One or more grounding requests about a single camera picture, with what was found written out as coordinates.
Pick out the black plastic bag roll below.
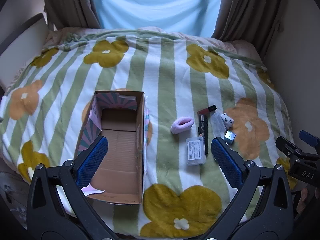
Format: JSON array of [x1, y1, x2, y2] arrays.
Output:
[[197, 114, 209, 155]]

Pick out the plain clear plastic case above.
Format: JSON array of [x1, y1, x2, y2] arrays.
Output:
[[212, 113, 227, 135]]

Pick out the grey patterned cloth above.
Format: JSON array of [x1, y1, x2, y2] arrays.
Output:
[[0, 170, 30, 230]]

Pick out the white furniture panel dark trim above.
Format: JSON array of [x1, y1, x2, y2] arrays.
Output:
[[0, 12, 50, 92]]

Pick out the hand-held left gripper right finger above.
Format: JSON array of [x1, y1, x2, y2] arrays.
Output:
[[207, 137, 295, 240]]

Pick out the red lipstick tube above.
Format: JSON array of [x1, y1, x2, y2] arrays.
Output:
[[197, 105, 217, 117]]

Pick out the small silver box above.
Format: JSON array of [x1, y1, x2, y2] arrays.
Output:
[[224, 130, 237, 145]]

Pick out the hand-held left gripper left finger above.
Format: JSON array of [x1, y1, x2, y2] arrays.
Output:
[[26, 135, 118, 240]]

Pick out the striped floral fleece blanket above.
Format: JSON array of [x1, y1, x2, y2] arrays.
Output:
[[0, 29, 298, 238]]

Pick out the white black-patterned rolled sock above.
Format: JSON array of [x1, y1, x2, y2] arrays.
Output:
[[221, 112, 235, 130]]

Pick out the person's right hand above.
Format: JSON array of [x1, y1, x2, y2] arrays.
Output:
[[296, 187, 310, 215]]

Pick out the pink plush scrunchie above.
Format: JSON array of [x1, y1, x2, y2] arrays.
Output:
[[170, 116, 194, 133]]

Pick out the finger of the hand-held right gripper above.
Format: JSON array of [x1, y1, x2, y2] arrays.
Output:
[[299, 130, 320, 153], [276, 136, 304, 162]]

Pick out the labelled clear plastic case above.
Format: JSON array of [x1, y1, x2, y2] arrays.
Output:
[[185, 137, 207, 166]]

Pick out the cardboard box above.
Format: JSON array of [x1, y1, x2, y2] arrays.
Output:
[[74, 90, 153, 205]]

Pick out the brown curtain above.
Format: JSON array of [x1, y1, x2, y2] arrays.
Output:
[[40, 0, 103, 32], [211, 0, 285, 58]]

